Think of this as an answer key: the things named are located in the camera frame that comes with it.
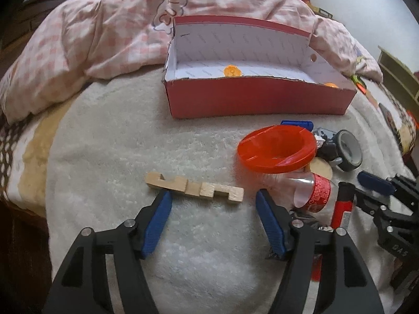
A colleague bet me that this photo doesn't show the round wooden disc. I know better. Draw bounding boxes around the round wooden disc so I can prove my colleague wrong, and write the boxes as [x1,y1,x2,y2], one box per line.
[304,157,333,180]

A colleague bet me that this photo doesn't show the red plastic funnel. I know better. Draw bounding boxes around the red plastic funnel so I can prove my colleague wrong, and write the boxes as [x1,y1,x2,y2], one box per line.
[237,125,317,174]

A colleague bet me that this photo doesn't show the blue plastic toy piece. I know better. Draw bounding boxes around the blue plastic toy piece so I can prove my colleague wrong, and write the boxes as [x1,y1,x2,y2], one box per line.
[280,120,314,132]

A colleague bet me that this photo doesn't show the patterned bed sheet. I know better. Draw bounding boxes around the patterned bed sheet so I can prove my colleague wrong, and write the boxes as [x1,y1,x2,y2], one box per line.
[1,77,416,222]

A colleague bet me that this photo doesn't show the black tape roll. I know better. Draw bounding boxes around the black tape roll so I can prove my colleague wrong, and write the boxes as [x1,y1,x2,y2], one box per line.
[321,130,363,172]

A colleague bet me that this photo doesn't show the green orange toy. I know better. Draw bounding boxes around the green orange toy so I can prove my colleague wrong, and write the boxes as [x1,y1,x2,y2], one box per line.
[350,75,367,95]

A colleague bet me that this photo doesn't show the wooden headboard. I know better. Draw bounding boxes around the wooden headboard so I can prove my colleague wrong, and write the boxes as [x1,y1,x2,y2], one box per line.
[1,0,67,77]

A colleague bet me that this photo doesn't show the clear plastic bottle red label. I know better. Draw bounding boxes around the clear plastic bottle red label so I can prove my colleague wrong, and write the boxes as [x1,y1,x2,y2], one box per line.
[261,172,338,213]

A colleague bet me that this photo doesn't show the wooden shelf unit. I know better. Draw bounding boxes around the wooden shelf unit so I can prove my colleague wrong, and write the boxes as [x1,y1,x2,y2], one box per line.
[378,47,419,120]

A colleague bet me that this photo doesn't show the pink checkered duvet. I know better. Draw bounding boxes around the pink checkered duvet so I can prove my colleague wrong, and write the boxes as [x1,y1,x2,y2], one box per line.
[1,0,383,123]

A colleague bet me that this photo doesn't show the wooden puzzle block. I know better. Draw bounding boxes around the wooden puzzle block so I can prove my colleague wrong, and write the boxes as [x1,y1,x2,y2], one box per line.
[145,172,244,203]

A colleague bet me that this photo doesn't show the orange ball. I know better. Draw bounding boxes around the orange ball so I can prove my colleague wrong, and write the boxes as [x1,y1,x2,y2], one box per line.
[324,82,339,89]

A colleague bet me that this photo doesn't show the white black robot toy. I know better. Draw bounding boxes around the white black robot toy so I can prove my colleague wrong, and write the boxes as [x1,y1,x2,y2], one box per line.
[312,128,338,161]

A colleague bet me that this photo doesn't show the yellow box on sill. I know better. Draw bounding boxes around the yellow box on sill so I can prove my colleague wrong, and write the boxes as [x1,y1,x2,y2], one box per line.
[303,0,333,19]

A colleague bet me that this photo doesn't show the red cardboard box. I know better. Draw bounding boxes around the red cardboard box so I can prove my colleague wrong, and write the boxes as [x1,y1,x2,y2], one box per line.
[163,16,356,119]

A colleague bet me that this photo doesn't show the orange spiky toy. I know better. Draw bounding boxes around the orange spiky toy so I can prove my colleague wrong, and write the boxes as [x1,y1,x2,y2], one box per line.
[223,65,242,77]

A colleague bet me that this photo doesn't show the red lighter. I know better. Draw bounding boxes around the red lighter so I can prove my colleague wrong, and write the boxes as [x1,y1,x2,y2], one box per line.
[311,182,355,282]

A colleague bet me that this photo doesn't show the beige fleece blanket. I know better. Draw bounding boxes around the beige fleece blanket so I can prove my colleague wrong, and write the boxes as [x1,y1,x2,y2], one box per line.
[45,66,414,314]

